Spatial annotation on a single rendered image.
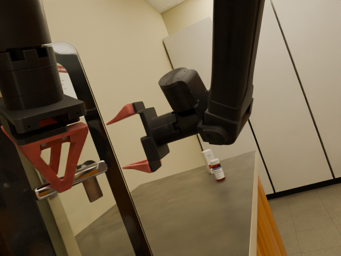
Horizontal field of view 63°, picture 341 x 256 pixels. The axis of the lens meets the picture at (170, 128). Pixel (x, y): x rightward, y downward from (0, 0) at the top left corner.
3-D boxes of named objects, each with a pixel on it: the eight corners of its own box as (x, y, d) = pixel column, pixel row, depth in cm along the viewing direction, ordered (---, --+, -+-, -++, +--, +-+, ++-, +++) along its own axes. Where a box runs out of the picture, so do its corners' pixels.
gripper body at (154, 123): (146, 109, 59) (178, 97, 57) (162, 154, 60) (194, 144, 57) (134, 112, 53) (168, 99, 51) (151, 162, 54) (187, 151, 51)
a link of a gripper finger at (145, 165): (122, 142, 62) (160, 129, 59) (133, 172, 63) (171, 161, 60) (107, 149, 56) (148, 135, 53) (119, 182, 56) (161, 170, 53)
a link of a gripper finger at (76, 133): (39, 214, 28) (12, 125, 24) (22, 186, 33) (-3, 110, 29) (101, 185, 32) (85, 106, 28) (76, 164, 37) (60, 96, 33)
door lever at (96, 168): (32, 204, 35) (25, 185, 35) (101, 174, 40) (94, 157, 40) (39, 206, 31) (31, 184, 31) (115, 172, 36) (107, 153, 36)
